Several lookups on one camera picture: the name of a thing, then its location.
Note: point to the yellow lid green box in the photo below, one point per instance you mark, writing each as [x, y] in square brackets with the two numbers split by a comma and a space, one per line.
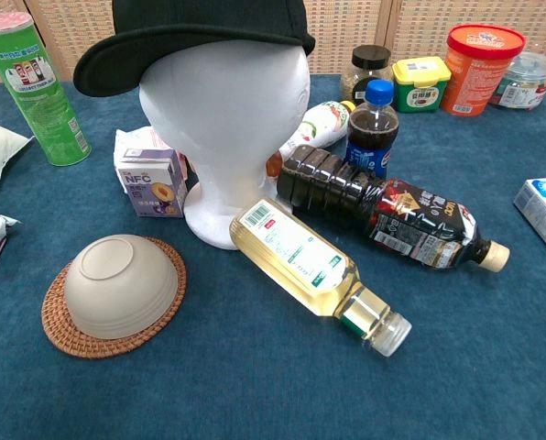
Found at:
[419, 87]

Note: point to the dark coffee bottle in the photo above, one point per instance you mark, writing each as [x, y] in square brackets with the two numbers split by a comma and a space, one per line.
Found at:
[392, 215]

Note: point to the blue tablecloth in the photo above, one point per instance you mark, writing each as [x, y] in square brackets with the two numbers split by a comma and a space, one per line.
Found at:
[254, 389]

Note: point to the green chips can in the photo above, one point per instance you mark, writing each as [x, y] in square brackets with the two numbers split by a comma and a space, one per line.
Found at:
[39, 91]

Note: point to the clear plastic round tub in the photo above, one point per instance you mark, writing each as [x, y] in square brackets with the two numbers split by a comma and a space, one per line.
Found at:
[525, 87]

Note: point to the clear bottle yellow liquid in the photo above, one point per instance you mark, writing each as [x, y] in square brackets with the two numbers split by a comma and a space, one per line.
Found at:
[291, 256]

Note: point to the beige ceramic bowl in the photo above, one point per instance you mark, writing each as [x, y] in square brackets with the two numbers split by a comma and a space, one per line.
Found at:
[117, 284]

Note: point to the orange tub red lid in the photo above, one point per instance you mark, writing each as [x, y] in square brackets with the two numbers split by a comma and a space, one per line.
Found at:
[474, 78]

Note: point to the glass jar black lid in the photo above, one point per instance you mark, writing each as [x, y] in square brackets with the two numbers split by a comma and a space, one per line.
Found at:
[369, 59]

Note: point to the blue cap cola bottle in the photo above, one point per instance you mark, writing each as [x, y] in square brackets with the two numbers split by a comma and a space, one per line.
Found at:
[369, 133]

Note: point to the black baseball cap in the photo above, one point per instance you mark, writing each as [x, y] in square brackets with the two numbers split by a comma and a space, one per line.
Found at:
[199, 23]

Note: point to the white drink bottle yellow cap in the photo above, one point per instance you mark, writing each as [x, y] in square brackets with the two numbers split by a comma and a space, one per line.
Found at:
[319, 126]

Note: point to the woven folding screen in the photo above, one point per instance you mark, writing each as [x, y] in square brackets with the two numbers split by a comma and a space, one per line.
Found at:
[392, 23]

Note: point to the purple NFC juice carton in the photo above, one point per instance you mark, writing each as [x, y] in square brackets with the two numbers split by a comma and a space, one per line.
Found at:
[149, 188]

